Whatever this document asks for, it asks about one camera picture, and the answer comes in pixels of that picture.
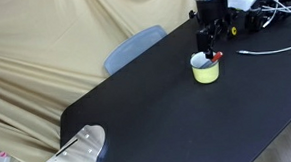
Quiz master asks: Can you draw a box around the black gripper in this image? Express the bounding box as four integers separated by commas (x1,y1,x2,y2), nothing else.
195,0,231,60

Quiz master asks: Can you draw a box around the red capped grey marker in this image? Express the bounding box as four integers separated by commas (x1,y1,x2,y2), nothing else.
200,52,223,69

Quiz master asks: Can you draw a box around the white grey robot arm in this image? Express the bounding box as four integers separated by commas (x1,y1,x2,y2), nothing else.
195,0,230,60

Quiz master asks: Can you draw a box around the yellow enamel cup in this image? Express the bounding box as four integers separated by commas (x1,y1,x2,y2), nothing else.
190,52,219,84

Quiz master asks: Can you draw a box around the black equipment pile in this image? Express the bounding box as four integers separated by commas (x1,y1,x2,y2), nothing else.
187,0,291,43

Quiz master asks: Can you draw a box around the grey blue chair back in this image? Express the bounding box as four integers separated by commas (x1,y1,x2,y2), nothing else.
104,25,167,75

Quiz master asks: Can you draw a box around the beige fabric backdrop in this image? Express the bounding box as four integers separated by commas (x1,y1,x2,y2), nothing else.
0,0,196,162

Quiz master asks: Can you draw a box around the silver metal mounting plate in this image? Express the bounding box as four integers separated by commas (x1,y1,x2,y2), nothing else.
46,125,106,162

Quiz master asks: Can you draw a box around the white cable on table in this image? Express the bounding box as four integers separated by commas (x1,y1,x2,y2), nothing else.
236,42,291,57

